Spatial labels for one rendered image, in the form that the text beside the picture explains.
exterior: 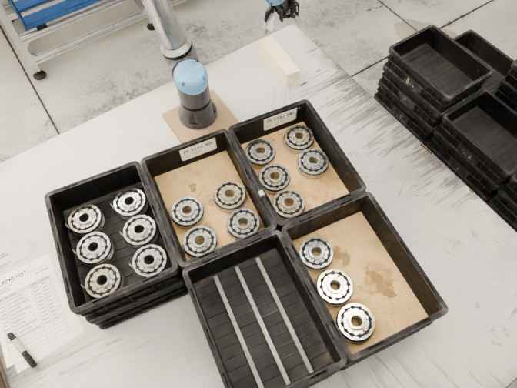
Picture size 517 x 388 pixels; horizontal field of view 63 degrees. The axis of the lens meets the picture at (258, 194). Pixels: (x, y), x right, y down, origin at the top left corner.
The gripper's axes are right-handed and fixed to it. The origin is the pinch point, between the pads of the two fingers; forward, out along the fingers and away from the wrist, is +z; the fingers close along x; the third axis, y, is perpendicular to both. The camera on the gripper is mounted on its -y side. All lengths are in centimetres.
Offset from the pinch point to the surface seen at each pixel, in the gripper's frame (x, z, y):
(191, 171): -57, 7, 40
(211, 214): -58, 7, 58
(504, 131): 90, 52, 63
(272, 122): -25.4, 0.9, 39.1
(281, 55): 0.8, 13.9, 0.5
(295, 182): -29, 7, 60
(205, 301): -72, 7, 82
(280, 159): -29, 7, 50
